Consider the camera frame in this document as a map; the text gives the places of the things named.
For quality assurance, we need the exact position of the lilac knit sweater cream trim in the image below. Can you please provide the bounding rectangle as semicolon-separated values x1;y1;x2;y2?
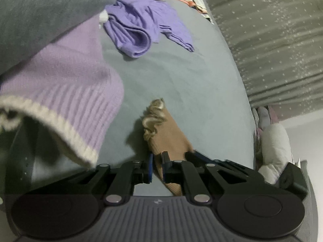
0;15;125;168

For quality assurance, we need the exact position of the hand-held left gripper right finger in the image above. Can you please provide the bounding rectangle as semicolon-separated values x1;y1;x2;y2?
161;151;265;205

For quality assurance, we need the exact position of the brown ribbed sweater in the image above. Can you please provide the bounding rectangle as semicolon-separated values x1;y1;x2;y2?
142;98;196;196

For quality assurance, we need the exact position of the grey star-print curtain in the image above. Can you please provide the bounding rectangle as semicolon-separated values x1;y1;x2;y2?
203;0;323;121

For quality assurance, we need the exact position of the pale grey folded duvet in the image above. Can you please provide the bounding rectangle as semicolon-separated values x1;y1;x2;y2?
257;123;294;185

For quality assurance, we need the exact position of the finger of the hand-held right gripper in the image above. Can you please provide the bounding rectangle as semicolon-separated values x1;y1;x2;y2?
185;150;250;172

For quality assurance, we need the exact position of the grey garment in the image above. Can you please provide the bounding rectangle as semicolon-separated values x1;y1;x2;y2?
0;0;147;76

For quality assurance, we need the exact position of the purple garment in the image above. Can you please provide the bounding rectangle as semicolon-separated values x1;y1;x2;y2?
103;0;195;58

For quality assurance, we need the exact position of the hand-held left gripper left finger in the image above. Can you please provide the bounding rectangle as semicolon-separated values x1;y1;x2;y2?
64;153;154;206

